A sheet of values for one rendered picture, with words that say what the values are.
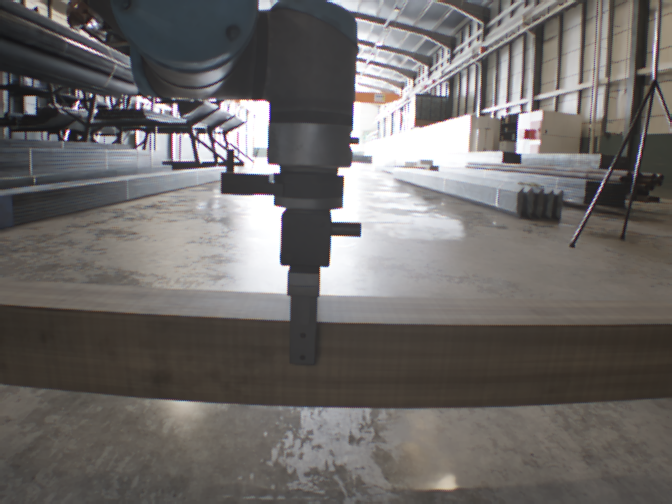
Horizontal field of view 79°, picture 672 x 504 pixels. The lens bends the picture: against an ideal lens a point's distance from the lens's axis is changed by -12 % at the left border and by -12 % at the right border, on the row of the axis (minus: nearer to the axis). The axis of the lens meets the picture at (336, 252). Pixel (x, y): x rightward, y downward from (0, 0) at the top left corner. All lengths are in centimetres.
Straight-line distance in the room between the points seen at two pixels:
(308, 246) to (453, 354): 19
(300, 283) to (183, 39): 23
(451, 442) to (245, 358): 31
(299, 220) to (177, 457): 34
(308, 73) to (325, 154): 8
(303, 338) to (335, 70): 26
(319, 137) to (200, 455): 41
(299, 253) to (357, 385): 16
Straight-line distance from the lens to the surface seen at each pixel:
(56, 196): 294
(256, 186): 46
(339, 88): 46
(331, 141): 45
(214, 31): 30
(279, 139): 45
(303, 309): 43
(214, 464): 60
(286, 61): 45
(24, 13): 395
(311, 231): 43
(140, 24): 30
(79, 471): 62
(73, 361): 56
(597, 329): 56
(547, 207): 373
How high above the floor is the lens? 36
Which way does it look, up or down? 12 degrees down
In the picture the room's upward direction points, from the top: 3 degrees clockwise
